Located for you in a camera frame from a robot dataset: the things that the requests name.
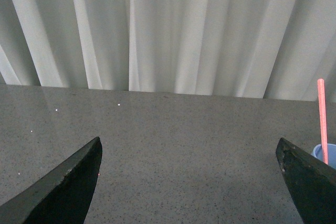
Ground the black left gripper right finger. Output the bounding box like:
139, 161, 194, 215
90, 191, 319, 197
276, 138, 335, 223

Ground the white pleated curtain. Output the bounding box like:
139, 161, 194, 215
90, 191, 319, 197
1, 0, 335, 102

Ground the pink chopstick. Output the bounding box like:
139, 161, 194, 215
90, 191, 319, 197
317, 78, 328, 164

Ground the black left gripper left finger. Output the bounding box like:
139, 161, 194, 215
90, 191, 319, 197
1, 137, 102, 223

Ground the blue plastic cup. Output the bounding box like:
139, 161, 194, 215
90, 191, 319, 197
311, 143, 336, 169

